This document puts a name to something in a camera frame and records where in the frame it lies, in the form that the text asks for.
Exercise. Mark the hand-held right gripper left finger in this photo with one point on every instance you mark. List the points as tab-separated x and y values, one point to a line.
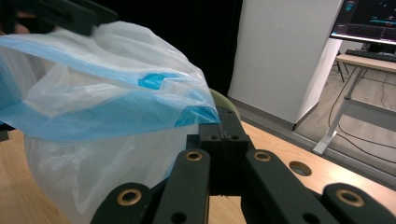
209	155

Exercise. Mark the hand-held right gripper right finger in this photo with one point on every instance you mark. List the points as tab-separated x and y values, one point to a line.
233	137

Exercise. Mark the olive green trash can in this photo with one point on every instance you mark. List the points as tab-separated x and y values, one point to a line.
227	104

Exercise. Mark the translucent blue-banded plastic bag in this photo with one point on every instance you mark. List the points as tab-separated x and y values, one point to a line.
93	105

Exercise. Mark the black curtain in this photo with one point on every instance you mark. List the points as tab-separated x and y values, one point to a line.
193	40

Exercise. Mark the wooden desk with metal legs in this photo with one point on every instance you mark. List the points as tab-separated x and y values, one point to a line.
367	63

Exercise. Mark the black keyboard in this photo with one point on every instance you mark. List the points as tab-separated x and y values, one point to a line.
370	55

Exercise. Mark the computer monitor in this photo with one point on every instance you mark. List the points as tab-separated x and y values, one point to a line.
365	18

